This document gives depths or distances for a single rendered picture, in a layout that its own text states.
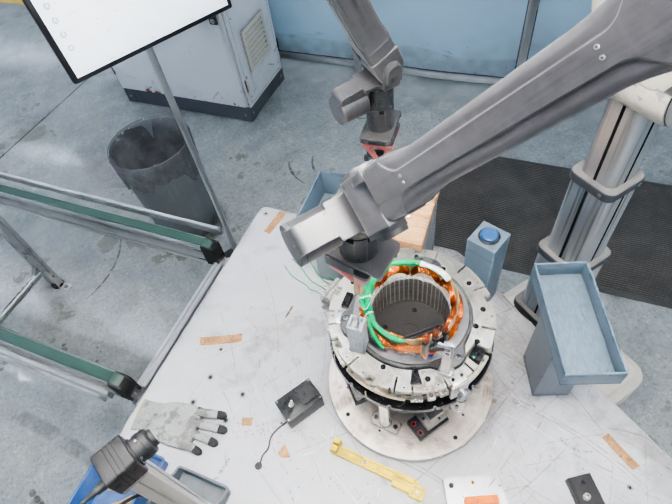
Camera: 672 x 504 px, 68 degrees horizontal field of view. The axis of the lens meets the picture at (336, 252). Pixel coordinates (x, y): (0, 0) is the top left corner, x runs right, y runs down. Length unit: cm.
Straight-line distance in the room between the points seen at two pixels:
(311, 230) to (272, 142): 257
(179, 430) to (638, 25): 118
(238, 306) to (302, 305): 18
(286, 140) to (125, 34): 170
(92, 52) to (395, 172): 120
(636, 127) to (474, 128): 67
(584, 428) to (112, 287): 217
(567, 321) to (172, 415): 91
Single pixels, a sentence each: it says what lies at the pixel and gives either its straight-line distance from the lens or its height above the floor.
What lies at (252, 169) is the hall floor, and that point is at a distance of 298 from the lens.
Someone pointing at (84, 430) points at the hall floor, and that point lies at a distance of 240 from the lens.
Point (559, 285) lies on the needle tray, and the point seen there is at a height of 102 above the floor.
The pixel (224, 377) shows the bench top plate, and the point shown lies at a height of 78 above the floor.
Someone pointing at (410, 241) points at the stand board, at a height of 107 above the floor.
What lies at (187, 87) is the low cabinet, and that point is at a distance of 343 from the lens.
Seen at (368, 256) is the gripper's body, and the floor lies 140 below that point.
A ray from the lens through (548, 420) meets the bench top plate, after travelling 127.
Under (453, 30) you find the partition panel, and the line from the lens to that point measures 317.
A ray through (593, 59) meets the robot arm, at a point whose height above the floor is 177.
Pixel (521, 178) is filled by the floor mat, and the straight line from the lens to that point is 282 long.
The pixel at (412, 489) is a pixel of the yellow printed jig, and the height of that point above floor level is 79.
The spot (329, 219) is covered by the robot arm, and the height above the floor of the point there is 151.
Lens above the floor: 194
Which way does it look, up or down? 52 degrees down
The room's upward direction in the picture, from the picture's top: 10 degrees counter-clockwise
